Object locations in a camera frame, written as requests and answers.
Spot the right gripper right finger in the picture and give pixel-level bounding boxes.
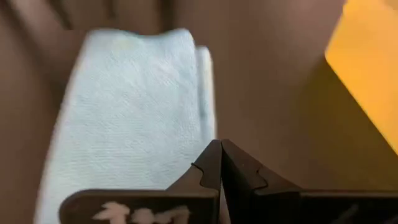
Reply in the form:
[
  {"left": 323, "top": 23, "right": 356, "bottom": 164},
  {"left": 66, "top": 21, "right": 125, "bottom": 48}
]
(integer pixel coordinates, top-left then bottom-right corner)
[{"left": 221, "top": 139, "right": 398, "bottom": 224}]

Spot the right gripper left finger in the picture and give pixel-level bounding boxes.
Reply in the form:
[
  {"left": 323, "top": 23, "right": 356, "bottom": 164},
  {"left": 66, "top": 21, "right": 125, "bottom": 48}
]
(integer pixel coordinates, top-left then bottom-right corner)
[{"left": 58, "top": 139, "right": 223, "bottom": 224}]

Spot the blue microfiber towel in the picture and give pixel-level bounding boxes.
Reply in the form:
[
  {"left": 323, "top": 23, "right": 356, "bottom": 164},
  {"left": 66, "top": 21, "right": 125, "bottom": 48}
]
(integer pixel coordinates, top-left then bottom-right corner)
[{"left": 33, "top": 27, "right": 218, "bottom": 224}]

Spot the yellow-green plastic bin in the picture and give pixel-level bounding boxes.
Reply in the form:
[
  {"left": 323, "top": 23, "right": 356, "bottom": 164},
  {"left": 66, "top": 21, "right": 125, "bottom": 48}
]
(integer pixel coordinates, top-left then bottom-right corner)
[{"left": 324, "top": 0, "right": 398, "bottom": 156}]

